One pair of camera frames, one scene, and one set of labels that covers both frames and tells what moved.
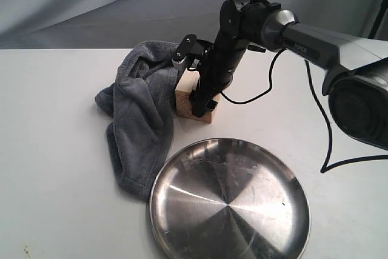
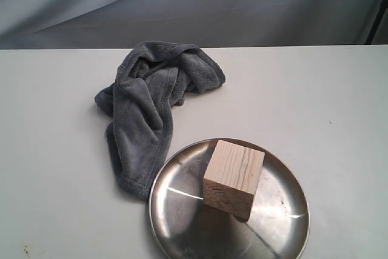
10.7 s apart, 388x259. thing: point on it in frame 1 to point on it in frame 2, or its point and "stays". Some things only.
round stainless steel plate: (227, 198) stays
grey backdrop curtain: (117, 8) stays
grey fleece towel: (140, 103) stays
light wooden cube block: (188, 83) to (230, 179)
